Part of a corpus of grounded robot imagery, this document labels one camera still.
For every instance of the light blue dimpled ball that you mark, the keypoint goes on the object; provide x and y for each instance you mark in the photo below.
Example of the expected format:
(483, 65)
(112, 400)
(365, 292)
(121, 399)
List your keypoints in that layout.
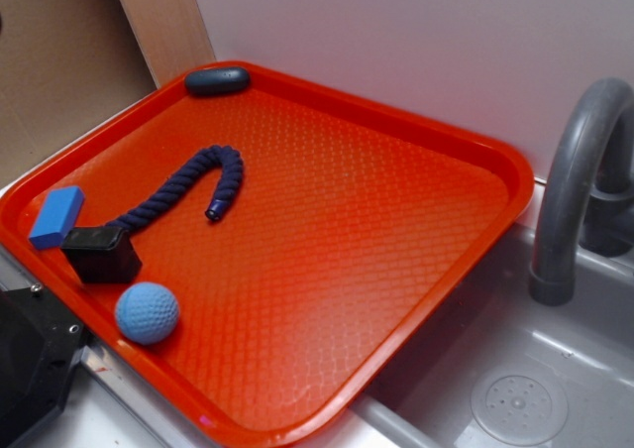
(147, 313)

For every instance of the grey toy sink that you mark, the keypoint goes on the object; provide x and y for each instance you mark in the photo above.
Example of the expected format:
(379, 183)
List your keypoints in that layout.
(490, 324)

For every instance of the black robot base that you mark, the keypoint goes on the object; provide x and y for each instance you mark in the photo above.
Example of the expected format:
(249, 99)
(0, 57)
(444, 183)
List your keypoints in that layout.
(41, 345)

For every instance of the grey toy faucet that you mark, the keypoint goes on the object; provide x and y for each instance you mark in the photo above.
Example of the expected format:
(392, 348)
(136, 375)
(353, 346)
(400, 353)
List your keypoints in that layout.
(588, 198)

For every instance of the round sink drain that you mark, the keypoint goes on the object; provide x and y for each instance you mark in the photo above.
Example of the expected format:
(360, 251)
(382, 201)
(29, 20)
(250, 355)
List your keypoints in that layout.
(519, 410)

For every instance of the blue rectangular block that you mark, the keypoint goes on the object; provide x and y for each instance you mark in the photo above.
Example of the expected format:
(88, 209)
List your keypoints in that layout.
(57, 216)

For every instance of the dark grey oval stone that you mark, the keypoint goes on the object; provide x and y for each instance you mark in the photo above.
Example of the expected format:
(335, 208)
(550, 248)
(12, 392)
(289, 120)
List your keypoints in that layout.
(217, 81)

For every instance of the brown cardboard panel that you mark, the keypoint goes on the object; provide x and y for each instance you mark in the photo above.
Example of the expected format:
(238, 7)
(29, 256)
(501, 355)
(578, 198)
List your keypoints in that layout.
(66, 67)

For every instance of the red plastic tray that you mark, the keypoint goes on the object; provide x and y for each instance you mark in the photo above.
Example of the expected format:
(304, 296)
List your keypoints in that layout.
(353, 223)

